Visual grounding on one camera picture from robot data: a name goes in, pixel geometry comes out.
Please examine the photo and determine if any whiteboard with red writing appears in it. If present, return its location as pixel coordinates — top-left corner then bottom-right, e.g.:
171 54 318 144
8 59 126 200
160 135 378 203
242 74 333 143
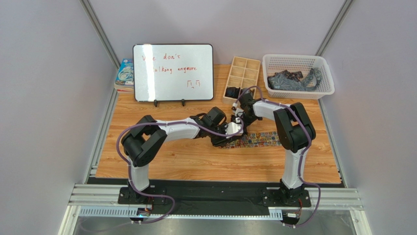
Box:
132 44 214 103

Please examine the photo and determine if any dark patterned tie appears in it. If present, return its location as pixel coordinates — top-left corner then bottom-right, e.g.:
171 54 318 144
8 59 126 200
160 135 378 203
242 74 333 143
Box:
275 70 304 82

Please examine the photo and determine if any colourful patterned tie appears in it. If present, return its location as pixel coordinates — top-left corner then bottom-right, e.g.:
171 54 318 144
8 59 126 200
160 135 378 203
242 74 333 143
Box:
220 131 281 149

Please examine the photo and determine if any blue book stack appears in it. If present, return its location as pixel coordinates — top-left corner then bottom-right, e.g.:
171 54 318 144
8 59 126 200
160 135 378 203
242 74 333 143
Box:
114 59 134 93

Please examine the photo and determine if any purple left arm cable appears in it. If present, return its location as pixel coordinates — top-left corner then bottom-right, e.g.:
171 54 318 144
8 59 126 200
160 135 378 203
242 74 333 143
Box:
116 117 245 226

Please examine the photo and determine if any aluminium frame rail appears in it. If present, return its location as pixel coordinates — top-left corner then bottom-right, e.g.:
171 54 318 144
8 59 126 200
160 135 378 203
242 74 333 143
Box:
59 180 371 235

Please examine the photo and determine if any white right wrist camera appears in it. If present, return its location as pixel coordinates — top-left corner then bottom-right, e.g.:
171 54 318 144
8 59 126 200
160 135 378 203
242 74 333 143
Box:
232 102 244 117

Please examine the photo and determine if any white plastic basket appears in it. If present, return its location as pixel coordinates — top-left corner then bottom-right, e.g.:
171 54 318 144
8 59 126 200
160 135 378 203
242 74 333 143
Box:
262 54 335 100

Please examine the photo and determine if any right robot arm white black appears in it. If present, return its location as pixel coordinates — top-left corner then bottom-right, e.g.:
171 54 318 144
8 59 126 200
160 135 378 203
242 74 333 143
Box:
232 94 316 197

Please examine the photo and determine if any grey patterned tie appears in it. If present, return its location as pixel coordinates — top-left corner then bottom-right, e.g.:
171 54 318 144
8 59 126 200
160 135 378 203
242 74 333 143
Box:
267 68 323 92

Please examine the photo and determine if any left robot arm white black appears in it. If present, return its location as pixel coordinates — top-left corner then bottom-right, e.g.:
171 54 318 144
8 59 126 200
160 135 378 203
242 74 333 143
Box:
116 107 244 195

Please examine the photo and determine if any rolled black tie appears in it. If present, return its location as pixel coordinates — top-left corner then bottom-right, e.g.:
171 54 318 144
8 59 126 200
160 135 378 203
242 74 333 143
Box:
225 87 241 99

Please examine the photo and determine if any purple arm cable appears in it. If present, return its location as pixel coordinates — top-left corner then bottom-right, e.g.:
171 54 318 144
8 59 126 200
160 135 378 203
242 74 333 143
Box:
116 117 245 226
232 85 323 228

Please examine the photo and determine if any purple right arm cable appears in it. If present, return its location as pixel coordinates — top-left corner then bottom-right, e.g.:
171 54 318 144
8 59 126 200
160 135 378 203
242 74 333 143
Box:
232 85 323 228

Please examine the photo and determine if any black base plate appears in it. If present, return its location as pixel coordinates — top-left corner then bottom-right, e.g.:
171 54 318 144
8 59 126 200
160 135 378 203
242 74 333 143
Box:
117 180 312 216

